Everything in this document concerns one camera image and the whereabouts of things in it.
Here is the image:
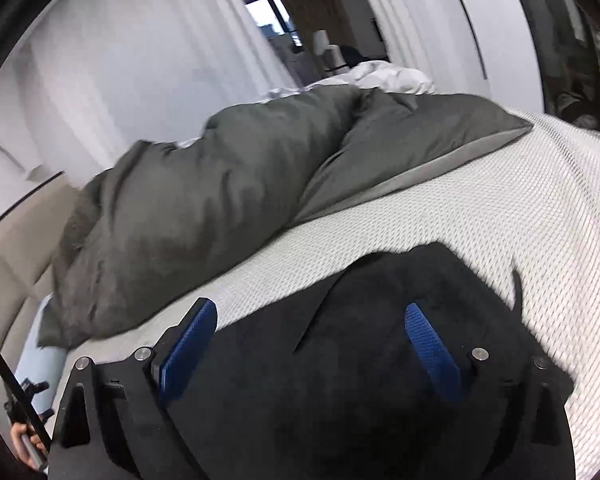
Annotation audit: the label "white crumpled bedding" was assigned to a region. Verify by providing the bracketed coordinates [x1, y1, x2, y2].
[265, 60, 436, 98]

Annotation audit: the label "white curtain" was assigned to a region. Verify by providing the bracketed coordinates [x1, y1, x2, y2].
[30, 0, 301, 161]

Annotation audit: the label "white honeycomb bed cover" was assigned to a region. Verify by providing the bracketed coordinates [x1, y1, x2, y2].
[55, 110, 600, 480]

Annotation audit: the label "person's left hand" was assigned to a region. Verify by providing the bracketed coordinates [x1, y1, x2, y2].
[10, 422, 48, 466]

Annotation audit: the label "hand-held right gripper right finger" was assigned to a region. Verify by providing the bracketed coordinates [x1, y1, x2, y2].
[404, 302, 576, 480]

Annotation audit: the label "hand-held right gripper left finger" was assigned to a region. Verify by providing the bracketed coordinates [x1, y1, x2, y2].
[47, 297, 218, 480]

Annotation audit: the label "black pants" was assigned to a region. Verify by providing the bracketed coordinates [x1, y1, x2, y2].
[165, 242, 576, 480]

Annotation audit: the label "light blue pillow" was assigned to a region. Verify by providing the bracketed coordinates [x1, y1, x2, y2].
[12, 295, 68, 426]

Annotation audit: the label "white table lamp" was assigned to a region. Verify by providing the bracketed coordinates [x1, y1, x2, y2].
[312, 30, 332, 59]

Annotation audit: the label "beige headboard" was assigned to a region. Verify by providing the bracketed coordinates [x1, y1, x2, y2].
[0, 170, 81, 411]

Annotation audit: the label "window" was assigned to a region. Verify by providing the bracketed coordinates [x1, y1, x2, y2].
[245, 0, 301, 46]

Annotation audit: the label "grey duvet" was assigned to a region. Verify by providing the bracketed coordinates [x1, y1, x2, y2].
[37, 85, 533, 348]

